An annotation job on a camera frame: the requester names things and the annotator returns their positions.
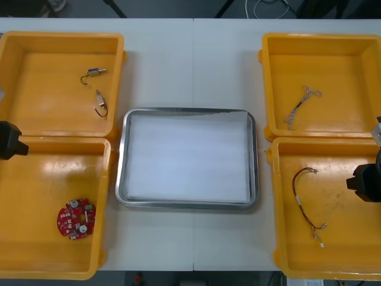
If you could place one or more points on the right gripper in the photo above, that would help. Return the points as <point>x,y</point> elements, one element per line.
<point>369,184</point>

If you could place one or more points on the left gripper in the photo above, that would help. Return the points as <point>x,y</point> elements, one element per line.
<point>9,143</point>

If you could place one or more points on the round red circuit board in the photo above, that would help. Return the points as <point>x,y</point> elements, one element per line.
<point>76,217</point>

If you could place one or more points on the metal solenoid with white label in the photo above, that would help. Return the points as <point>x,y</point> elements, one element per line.
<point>100,100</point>

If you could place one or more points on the metal solenoid with blue label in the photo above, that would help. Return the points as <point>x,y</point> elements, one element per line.
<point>94,72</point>

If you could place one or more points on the yellow-orange plastic bin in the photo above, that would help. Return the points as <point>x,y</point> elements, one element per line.
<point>44,104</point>
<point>333,74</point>
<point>327,238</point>
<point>38,178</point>

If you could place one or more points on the steel tray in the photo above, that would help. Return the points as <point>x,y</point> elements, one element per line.
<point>122,178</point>

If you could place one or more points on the black stand leg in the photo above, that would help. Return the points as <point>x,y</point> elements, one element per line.
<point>114,8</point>
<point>226,9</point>

